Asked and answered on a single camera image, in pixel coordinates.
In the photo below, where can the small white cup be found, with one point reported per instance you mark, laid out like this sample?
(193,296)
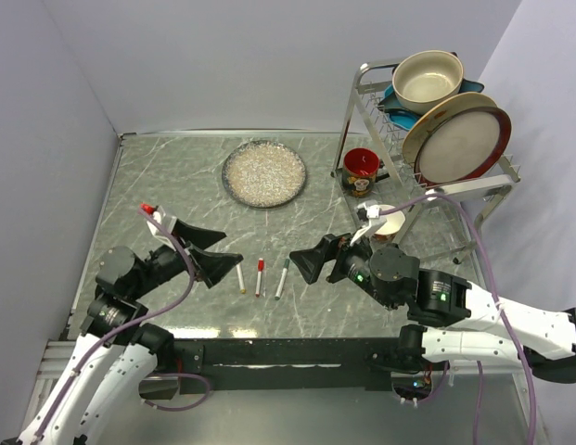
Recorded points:
(393,225)

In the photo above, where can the blue dish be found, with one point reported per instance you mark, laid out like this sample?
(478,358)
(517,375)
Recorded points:
(404,118)

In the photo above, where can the metal dish rack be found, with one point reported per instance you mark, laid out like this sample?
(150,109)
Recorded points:
(433,228)

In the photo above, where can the speckled round plate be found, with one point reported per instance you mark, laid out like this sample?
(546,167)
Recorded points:
(263,174)

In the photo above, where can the beige dinner plate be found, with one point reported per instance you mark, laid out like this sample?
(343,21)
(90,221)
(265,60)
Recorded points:
(438,115)

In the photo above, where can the black base beam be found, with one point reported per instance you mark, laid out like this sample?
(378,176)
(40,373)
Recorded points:
(292,363)

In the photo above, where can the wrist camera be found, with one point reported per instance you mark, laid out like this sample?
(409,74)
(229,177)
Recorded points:
(369,214)
(163,218)

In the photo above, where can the large beige bowl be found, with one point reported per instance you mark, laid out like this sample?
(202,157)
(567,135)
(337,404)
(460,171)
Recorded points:
(425,79)

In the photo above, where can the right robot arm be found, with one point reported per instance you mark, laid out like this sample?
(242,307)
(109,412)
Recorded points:
(450,318)

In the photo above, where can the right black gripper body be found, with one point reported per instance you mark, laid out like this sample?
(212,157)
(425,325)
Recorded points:
(350,253)

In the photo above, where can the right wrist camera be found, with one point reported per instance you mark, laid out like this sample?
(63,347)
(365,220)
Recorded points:
(369,214)

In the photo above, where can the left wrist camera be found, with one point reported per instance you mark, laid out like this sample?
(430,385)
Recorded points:
(163,218)

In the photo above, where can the red skull mug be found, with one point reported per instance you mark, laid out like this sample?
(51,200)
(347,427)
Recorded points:
(361,169)

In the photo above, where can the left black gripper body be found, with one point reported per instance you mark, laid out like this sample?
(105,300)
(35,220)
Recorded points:
(164,263)

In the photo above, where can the red rimmed plate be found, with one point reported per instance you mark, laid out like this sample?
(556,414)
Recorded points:
(463,147)

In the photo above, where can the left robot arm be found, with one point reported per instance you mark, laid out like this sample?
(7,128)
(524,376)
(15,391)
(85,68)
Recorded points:
(118,347)

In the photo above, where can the white pen red tip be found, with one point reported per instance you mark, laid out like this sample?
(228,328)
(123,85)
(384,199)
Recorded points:
(259,283)

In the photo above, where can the white pen yellow tip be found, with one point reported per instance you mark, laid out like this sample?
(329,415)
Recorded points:
(240,277)

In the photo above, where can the white pen green tip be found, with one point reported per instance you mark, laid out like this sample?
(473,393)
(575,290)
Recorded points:
(281,284)

